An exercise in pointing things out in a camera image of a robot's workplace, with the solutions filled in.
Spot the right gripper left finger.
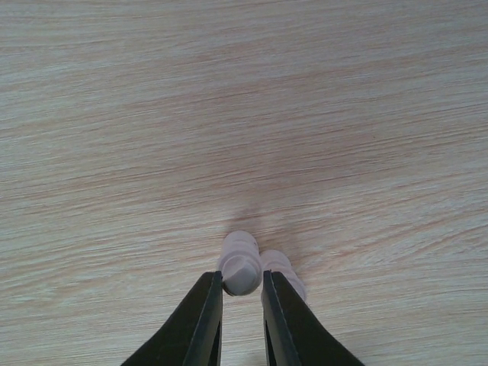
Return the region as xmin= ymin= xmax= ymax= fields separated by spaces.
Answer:
xmin=123 ymin=271 xmax=223 ymax=366

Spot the light wooden chess piece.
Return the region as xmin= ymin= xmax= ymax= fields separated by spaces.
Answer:
xmin=217 ymin=230 xmax=263 ymax=297

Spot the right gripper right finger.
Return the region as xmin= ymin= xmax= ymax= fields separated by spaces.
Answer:
xmin=262 ymin=270 xmax=363 ymax=366

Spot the light chess piece beside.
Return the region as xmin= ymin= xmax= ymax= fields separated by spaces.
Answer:
xmin=260 ymin=249 xmax=307 ymax=302

